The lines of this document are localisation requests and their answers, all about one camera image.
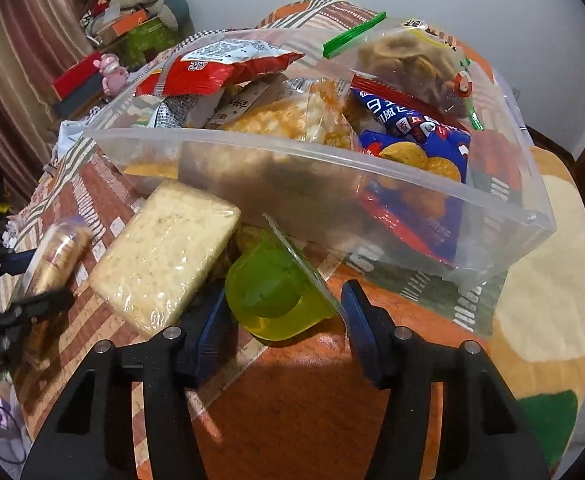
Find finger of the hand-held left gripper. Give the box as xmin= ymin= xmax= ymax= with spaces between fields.
xmin=0 ymin=241 xmax=36 ymax=283
xmin=0 ymin=288 xmax=76 ymax=328

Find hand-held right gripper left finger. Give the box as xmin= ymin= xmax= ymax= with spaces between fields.
xmin=20 ymin=285 xmax=238 ymax=480

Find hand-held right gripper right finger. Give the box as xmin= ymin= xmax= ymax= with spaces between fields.
xmin=340 ymin=279 xmax=549 ymax=480

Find gold snack packet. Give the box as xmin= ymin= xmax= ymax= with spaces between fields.
xmin=21 ymin=219 xmax=94 ymax=363

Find green jelly cup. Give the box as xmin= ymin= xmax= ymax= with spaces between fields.
xmin=224 ymin=214 xmax=347 ymax=345

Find pale rice cracker packet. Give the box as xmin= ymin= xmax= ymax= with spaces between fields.
xmin=89 ymin=181 xmax=242 ymax=339

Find clear plastic storage bin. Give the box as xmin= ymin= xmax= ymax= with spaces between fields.
xmin=81 ymin=24 xmax=558 ymax=282

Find blue chip packet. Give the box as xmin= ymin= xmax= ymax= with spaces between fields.
xmin=349 ymin=74 xmax=473 ymax=263

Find grey white snack packet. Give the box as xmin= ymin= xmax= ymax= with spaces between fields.
xmin=155 ymin=97 xmax=189 ymax=127

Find red snack packet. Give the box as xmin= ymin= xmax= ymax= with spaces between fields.
xmin=136 ymin=39 xmax=307 ymax=97

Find clear zip bag fried snacks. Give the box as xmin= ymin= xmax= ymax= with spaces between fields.
xmin=321 ymin=11 xmax=484 ymax=132

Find white cloth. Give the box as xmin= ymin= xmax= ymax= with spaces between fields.
xmin=59 ymin=119 xmax=99 ymax=148

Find dark flat box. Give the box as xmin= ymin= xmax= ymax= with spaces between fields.
xmin=54 ymin=77 xmax=109 ymax=119

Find cream green fleece blanket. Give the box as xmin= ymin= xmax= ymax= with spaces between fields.
xmin=132 ymin=145 xmax=585 ymax=480

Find red flat box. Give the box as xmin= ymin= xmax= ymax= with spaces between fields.
xmin=51 ymin=54 xmax=105 ymax=102

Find striped red curtain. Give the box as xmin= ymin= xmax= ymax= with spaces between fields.
xmin=0 ymin=0 xmax=104 ymax=203

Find pink toy figure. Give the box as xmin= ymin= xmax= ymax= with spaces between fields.
xmin=97 ymin=53 xmax=132 ymax=96

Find green cardboard box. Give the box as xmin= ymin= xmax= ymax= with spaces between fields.
xmin=124 ymin=16 xmax=174 ymax=69

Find orange cardboard box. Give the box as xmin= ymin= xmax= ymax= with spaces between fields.
xmin=99 ymin=9 xmax=152 ymax=44

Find grey plush toy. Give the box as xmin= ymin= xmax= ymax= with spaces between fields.
xmin=84 ymin=0 xmax=179 ymax=37

